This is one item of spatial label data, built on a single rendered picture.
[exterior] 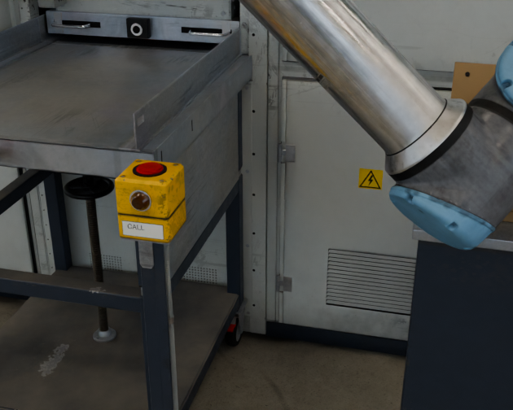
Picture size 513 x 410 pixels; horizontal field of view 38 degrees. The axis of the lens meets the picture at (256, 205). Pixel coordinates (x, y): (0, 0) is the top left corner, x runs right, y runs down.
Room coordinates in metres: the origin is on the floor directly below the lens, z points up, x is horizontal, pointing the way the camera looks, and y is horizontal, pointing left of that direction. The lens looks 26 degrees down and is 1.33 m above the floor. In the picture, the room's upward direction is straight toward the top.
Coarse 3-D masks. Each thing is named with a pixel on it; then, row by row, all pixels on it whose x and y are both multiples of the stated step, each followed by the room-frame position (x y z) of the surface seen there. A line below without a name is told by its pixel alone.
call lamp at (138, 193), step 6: (132, 192) 0.97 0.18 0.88; (138, 192) 0.97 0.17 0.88; (144, 192) 0.97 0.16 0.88; (132, 198) 0.96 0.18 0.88; (138, 198) 0.96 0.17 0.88; (144, 198) 0.96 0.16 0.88; (150, 198) 0.97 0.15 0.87; (132, 204) 0.96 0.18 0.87; (138, 204) 0.96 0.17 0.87; (144, 204) 0.96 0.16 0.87; (150, 204) 0.97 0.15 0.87; (138, 210) 0.97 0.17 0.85; (144, 210) 0.97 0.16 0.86
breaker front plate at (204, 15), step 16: (80, 0) 2.03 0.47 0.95; (96, 0) 2.02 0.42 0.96; (112, 0) 2.01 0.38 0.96; (128, 0) 2.00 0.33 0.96; (144, 0) 1.99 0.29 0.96; (160, 0) 1.97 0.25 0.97; (176, 0) 1.96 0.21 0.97; (192, 0) 1.95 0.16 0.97; (208, 0) 1.94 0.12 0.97; (224, 0) 1.93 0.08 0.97; (176, 16) 1.96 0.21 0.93; (192, 16) 1.95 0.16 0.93; (208, 16) 1.94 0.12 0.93; (224, 16) 1.93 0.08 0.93
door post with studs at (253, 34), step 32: (256, 32) 1.87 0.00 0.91; (256, 64) 1.87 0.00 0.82; (256, 96) 1.87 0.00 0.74; (256, 128) 1.87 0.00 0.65; (256, 160) 1.87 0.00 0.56; (256, 192) 1.87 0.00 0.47; (256, 224) 1.87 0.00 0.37; (256, 256) 1.87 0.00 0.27; (256, 288) 1.87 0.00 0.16; (256, 320) 1.87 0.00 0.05
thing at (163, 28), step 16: (48, 16) 2.04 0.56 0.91; (64, 16) 2.03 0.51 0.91; (80, 16) 2.02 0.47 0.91; (96, 16) 2.01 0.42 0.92; (112, 16) 2.00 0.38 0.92; (128, 16) 1.98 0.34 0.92; (144, 16) 1.97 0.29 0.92; (160, 16) 1.97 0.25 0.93; (48, 32) 2.04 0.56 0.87; (64, 32) 2.03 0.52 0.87; (80, 32) 2.02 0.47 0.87; (96, 32) 2.01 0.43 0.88; (112, 32) 2.00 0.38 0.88; (160, 32) 1.96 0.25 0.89; (176, 32) 1.95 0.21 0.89; (208, 32) 1.93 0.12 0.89
